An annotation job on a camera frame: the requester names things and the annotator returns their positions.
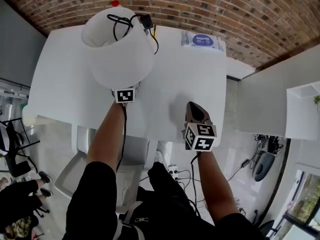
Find person's left forearm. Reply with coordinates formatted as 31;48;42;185
86;101;129;176

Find black office chair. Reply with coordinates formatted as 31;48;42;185
258;218;285;240

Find person's black clothing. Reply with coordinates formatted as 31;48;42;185
65;160;266;240

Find wet wipes packet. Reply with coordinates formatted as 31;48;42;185
180;30;225;53

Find white shelf rack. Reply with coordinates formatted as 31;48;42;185
0;76;31;101

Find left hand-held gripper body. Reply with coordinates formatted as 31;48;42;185
110;81;141;105

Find person's right forearm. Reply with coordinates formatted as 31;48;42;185
196;150;241;228

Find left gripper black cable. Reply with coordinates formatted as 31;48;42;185
115;103;128;174

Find white bookshelf unit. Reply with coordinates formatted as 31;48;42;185
236;43;320;142

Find white office chair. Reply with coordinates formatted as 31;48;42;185
54;125;159;216

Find grey harness strap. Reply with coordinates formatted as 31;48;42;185
116;207;145;240

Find tangle of black electronics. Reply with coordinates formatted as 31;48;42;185
253;133;285;157

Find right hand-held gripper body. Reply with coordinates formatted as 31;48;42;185
183;101;218;152

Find black cable with adapter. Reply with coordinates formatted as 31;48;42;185
226;158;251;182

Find grey oval device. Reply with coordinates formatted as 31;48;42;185
251;152;276;183

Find white lampshade with black cord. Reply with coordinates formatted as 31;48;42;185
81;5;161;90

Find window with dark frame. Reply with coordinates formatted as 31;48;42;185
283;168;320;236

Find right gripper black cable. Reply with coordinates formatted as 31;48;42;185
189;151;204;219

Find white desk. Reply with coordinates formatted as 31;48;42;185
21;24;228;146

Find black folding chair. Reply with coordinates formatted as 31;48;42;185
0;117;41;178

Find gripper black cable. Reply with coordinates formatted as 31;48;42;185
189;151;204;219
115;103;128;174

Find black swivel chair base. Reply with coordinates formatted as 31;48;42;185
31;205;51;219

